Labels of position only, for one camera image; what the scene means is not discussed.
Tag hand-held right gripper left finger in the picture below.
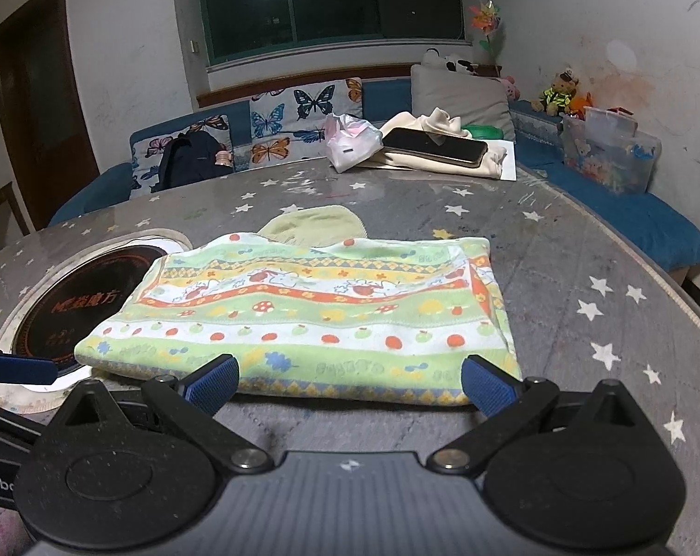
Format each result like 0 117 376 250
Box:
49 355 271 472

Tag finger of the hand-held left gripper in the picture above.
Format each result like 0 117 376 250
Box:
0 347 59 386

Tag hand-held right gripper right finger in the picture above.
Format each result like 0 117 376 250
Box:
428 354 655 473

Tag green printed child's pants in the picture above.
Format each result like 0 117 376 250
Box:
75 205 523 407

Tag pink patterned cloth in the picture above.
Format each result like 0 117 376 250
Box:
0 504 35 556

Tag round induction cooktop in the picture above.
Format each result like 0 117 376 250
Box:
0 230 192 412

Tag grey star-print table cover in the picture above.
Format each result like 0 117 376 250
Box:
0 153 700 556

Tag blue sofa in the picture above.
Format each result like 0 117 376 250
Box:
49 76 700 286

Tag white flat board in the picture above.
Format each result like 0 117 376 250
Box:
489 138 520 182

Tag black backpack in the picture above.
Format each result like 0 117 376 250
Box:
156 130 235 192

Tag black smartphone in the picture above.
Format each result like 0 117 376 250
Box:
381 126 490 169

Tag butterfly print cushion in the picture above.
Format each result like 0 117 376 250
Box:
249 77 366 164
131 114 235 193

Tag clear plastic toy bin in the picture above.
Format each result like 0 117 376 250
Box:
561 107 664 196

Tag dark wooden door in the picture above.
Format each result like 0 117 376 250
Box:
0 0 101 234

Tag beige folded cloth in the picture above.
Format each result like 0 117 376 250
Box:
375 107 509 178

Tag white and pink plastic bag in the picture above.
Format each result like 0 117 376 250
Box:
324 112 384 174

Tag grey pillow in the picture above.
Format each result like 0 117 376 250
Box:
410 63 517 141

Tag teddy bear in yellow vest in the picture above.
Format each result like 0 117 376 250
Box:
529 69 580 117

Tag panda plush toy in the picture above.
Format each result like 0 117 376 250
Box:
422 49 479 76

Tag colourful pinwheel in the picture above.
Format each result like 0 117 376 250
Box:
468 0 508 63

